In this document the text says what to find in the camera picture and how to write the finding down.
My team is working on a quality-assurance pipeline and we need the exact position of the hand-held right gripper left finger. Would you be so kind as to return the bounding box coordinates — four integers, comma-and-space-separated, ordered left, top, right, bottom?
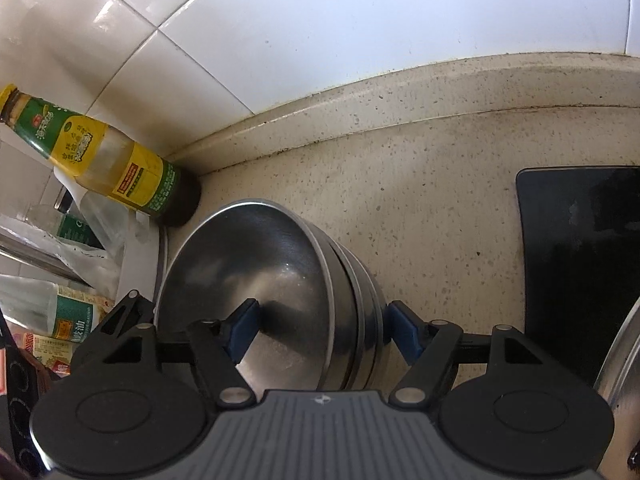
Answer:
72, 298, 261, 408

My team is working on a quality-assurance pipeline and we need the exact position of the black glass cooktop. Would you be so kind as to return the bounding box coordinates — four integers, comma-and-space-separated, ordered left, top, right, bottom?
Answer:
515, 165, 640, 387

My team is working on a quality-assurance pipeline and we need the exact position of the clear plastic bag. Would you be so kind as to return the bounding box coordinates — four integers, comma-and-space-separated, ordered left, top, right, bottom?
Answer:
0, 167, 127, 306

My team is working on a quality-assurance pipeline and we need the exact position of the yellow green label bottle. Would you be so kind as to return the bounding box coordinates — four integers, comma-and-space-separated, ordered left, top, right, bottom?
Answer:
0, 83, 203, 227

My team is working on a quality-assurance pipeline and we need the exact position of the stainless steel bowl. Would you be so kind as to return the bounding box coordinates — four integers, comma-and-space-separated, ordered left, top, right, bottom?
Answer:
153, 198, 337, 392
327, 239, 389, 390
280, 209, 362, 392

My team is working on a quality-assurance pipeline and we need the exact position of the green label clear bottle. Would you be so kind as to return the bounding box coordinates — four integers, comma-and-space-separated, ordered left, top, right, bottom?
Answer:
0, 279, 109, 342

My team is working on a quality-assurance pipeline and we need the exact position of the red printed packet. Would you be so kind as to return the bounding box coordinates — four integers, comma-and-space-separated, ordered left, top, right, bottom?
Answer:
0, 331, 73, 398

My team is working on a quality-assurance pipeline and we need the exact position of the small green label bottle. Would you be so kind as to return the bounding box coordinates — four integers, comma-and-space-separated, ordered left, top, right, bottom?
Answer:
54, 204, 103, 252

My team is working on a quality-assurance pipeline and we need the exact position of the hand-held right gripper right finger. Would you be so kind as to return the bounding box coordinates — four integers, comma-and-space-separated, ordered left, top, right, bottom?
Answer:
388, 300, 566, 408

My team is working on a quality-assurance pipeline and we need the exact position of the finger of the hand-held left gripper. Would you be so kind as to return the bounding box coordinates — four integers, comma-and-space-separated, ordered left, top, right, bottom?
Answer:
90, 288, 157, 337

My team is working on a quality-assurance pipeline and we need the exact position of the steel pot lid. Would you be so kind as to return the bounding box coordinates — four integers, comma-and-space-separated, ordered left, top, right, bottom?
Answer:
594, 297, 640, 480

